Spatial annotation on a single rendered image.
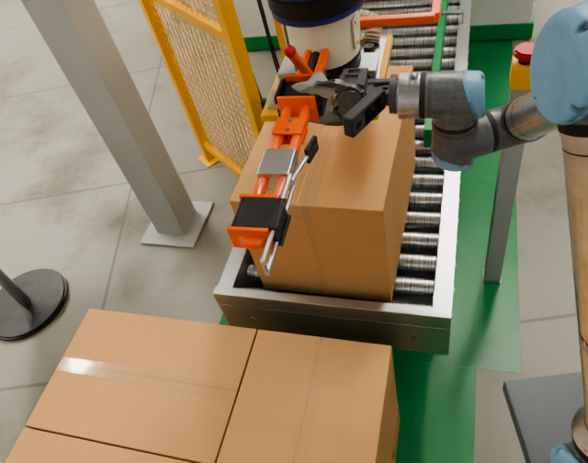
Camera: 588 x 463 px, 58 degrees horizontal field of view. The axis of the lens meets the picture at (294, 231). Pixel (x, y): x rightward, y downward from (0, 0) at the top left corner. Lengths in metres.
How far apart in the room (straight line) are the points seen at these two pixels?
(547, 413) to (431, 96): 0.68
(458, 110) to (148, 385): 1.12
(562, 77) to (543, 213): 1.97
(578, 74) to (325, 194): 0.83
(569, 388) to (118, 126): 1.81
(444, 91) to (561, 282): 1.42
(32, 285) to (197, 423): 1.57
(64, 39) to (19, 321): 1.33
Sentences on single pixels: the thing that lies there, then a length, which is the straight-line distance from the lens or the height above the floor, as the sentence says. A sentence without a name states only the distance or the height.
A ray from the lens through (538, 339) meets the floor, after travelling 2.19.
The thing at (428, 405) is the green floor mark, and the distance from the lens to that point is 2.03.
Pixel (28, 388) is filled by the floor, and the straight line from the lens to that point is 2.60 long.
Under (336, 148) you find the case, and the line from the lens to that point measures 1.44.
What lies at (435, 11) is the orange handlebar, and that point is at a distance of 1.37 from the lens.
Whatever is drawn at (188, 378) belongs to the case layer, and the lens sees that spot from 1.60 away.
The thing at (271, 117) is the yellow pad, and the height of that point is 1.11.
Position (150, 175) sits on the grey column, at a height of 0.43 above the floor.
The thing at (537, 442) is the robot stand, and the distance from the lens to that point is 1.22.
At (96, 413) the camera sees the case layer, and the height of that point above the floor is 0.54.
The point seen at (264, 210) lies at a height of 1.25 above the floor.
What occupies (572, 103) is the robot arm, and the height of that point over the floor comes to 1.52.
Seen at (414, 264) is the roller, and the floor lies 0.54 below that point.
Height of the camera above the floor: 1.88
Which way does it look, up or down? 48 degrees down
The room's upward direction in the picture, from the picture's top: 16 degrees counter-clockwise
